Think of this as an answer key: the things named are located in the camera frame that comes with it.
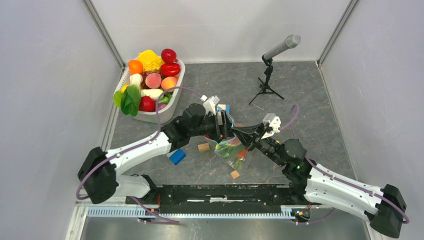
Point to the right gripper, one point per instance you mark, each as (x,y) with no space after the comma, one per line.
(248,134)

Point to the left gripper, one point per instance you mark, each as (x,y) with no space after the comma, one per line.
(220,131)

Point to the pink toy watermelon slice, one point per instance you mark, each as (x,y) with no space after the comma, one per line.
(234,142)

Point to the orange toy carrot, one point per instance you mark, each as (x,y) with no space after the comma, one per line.
(241,154)

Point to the clear zip top bag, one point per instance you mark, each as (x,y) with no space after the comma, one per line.
(237,164)

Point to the green toy cucumber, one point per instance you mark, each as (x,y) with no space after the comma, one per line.
(227,151)

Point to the pink toy peach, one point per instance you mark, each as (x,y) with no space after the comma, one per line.
(153,80)

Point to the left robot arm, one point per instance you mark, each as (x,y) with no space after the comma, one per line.
(101,174)

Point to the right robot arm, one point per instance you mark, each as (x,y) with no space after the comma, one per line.
(382,207)

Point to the long wooden block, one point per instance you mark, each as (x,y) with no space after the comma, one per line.
(203,147)

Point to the small wooden cube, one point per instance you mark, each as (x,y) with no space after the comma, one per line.
(235,174)

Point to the black tripod mic stand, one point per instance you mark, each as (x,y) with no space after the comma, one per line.
(264,86)

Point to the white plastic basket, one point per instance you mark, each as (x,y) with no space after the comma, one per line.
(167,112)

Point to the blue green white brick stack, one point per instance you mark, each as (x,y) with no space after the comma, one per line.
(176,156)

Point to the purple toy onion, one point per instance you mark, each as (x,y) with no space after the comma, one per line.
(161,105)

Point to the orange toy peach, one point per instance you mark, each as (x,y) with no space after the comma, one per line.
(169,82)

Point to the red toy bell pepper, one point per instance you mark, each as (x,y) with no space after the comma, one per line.
(170,69)

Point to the red toy tomato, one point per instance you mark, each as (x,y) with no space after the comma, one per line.
(147,104)

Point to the red toy apple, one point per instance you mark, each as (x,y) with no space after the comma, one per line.
(168,55)

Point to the white green toy leek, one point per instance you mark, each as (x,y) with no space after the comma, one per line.
(135,80)

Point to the orange toy pepper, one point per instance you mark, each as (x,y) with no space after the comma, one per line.
(135,67)

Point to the grey microphone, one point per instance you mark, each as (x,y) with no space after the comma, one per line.
(290,42)

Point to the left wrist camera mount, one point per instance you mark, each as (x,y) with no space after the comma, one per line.
(210,104)

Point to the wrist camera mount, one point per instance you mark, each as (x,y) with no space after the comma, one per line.
(272,125)
(210,104)

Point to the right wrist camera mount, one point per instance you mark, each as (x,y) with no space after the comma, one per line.
(272,125)

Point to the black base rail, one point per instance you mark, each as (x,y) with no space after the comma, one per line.
(222,198)

